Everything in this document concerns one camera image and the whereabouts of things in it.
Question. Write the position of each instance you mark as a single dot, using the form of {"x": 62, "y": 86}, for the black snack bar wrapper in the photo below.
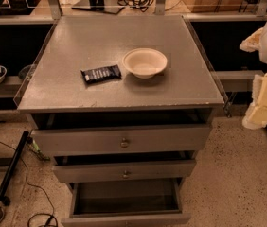
{"x": 101, "y": 74}

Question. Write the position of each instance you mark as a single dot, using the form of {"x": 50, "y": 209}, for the grey drawer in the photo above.
{"x": 124, "y": 171}
{"x": 139, "y": 203}
{"x": 93, "y": 141}

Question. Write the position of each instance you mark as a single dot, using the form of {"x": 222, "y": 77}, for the black monitor stand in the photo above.
{"x": 103, "y": 6}

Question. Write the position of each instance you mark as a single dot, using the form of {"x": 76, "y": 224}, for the grey middle drawer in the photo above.
{"x": 124, "y": 171}

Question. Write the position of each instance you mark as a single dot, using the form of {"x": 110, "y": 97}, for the black bar on floor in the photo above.
{"x": 4, "y": 199}

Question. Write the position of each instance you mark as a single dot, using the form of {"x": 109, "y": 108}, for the green handled tool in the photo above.
{"x": 34, "y": 148}

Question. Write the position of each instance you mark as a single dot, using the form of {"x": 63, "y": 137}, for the grey top drawer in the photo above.
{"x": 93, "y": 141}

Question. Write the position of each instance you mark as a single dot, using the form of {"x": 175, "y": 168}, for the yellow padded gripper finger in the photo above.
{"x": 251, "y": 43}
{"x": 256, "y": 114}

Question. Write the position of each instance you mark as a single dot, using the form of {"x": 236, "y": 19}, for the grey wooden drawer cabinet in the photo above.
{"x": 57, "y": 97}

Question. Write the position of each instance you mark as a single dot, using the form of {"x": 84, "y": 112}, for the grey bottom drawer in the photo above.
{"x": 139, "y": 203}

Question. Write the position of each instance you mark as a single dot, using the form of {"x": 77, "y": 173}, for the white paper bowl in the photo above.
{"x": 144, "y": 63}

